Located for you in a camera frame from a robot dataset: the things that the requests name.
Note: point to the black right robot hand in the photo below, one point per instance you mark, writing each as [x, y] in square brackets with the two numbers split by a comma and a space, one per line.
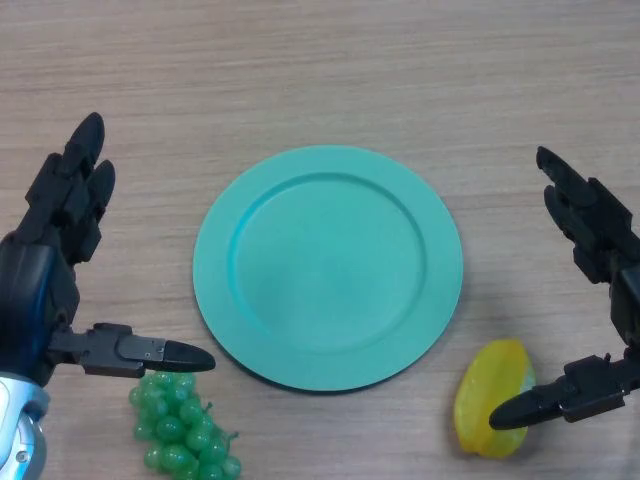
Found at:
[595, 220]

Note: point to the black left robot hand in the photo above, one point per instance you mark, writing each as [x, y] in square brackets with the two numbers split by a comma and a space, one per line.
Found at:
[35, 280]

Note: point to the yellow starfruit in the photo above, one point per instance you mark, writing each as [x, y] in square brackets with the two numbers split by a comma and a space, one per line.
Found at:
[482, 380]

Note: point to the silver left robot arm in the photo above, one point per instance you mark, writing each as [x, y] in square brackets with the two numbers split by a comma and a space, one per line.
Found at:
[20, 435]

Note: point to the green round plate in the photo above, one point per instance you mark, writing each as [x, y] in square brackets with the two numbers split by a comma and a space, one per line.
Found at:
[325, 270]

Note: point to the green grape bunch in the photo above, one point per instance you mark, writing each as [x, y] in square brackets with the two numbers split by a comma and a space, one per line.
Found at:
[170, 425]

